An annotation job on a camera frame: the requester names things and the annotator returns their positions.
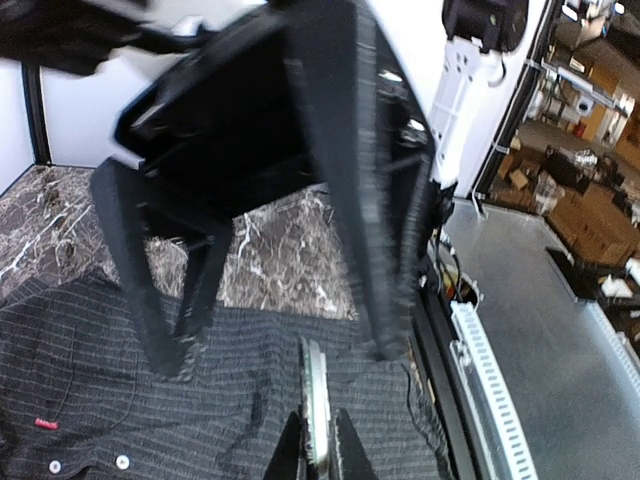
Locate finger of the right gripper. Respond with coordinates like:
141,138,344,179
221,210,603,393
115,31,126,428
285,9,434,360
89,160,234,377

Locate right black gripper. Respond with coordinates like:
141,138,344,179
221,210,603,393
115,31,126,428
114,1,434,210

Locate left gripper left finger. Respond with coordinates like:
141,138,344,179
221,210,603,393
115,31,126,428
263,412,307,480

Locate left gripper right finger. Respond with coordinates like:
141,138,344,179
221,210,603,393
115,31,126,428
331,409,378,480

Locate black pinstriped shirt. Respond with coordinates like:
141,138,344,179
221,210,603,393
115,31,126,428
1,274,453,479

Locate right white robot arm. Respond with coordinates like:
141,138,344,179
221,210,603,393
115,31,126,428
91,1,528,379

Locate left black frame post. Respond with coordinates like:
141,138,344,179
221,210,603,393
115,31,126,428
21,63,53,166

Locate black front rail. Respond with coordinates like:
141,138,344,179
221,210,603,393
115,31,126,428
411,246,484,479

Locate white slotted cable duct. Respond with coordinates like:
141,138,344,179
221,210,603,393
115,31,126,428
449,302,538,480

